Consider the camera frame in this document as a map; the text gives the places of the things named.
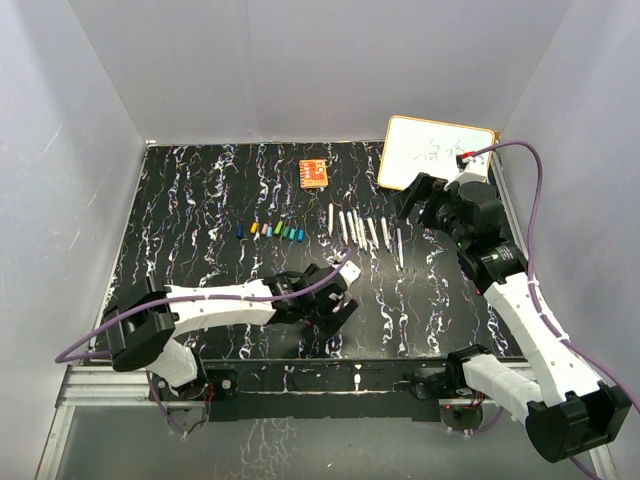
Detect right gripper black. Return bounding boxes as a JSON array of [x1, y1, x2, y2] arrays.
[[392, 173, 470, 249]]

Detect cyan marker pen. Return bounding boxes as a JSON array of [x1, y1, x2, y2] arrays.
[[380, 216, 391, 252]]

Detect dark green marker pen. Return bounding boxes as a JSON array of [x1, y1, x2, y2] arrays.
[[358, 216, 369, 254]]

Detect light green marker pen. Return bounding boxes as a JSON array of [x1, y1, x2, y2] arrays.
[[352, 209, 365, 250]]

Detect light blue marker pen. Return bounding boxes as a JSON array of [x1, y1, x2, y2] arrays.
[[346, 211, 359, 248]]

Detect yellow marker pen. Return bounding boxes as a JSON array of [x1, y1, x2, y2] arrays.
[[327, 202, 334, 237]]

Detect light green pen cap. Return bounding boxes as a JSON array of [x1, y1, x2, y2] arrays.
[[273, 220, 284, 236]]

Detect dark blue marker pen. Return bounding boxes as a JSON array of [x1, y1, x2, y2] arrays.
[[396, 227, 404, 270]]

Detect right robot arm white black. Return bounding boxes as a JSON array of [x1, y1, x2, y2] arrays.
[[394, 173, 632, 463]]

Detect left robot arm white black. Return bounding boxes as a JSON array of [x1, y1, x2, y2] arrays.
[[104, 260, 361, 399]]

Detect white board orange frame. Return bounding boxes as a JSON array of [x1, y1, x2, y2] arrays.
[[377, 115, 496, 190]]

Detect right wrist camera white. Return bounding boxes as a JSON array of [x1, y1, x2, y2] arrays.
[[444, 152, 490, 191]]

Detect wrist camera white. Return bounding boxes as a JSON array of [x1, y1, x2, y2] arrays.
[[339, 260, 361, 289], [444, 152, 490, 191]]

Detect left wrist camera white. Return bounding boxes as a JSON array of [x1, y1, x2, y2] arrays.
[[339, 260, 361, 289]]

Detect black base frame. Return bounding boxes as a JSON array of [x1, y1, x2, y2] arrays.
[[152, 359, 491, 430]]

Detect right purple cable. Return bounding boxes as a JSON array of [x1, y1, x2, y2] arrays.
[[464, 140, 640, 480]]

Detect purple cable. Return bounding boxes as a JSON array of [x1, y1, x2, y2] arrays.
[[464, 140, 640, 480], [54, 247, 352, 436]]

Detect aluminium rail frame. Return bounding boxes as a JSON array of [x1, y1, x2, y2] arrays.
[[37, 362, 619, 480]]

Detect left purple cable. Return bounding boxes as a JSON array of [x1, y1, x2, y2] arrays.
[[54, 247, 352, 436]]

